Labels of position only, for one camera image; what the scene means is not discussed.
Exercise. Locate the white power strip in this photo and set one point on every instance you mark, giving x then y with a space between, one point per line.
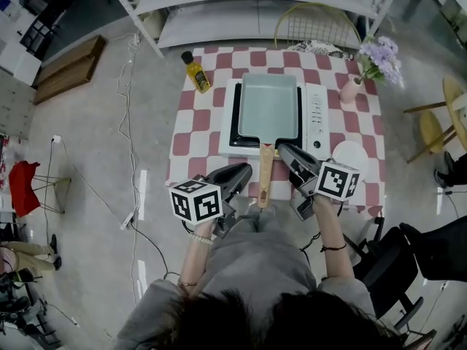
127 221

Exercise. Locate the black office chair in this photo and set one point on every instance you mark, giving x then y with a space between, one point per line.
408 253

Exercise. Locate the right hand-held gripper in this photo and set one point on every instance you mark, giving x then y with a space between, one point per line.
337 181

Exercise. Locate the person's left forearm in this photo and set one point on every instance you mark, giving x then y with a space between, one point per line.
197 261

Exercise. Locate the white induction cooktop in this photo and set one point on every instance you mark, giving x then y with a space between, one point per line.
315 111

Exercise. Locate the person's right forearm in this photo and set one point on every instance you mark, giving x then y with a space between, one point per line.
333 239

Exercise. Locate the white bin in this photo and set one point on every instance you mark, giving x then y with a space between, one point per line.
153 24

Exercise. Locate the rectangular pale green frying pan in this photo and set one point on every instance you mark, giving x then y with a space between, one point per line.
268 104

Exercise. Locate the yellow oil bottle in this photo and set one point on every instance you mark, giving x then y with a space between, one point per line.
197 73

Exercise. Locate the white metal shelf rack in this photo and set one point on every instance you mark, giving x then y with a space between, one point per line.
255 6

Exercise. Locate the wooden step platform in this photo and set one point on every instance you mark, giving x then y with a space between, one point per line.
69 69

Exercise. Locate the white floor socket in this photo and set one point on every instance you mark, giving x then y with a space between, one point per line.
56 139

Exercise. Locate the round wooden side table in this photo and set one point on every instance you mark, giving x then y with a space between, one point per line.
454 108

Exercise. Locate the purple flower bouquet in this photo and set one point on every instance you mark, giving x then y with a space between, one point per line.
383 58

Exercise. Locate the pink vase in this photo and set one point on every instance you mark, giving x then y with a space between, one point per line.
349 91

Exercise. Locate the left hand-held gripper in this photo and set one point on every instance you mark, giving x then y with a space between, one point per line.
197 202

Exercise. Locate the black cube shelf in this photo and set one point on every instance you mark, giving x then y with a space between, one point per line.
40 35

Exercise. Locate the person's grey sweatshirt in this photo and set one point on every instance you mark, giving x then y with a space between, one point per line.
255 268

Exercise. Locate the black and white patterned cushion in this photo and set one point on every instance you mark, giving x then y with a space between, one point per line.
321 47

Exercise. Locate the pink checkered tablecloth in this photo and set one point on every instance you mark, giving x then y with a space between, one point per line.
204 133

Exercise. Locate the white round plate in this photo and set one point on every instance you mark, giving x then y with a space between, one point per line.
350 157

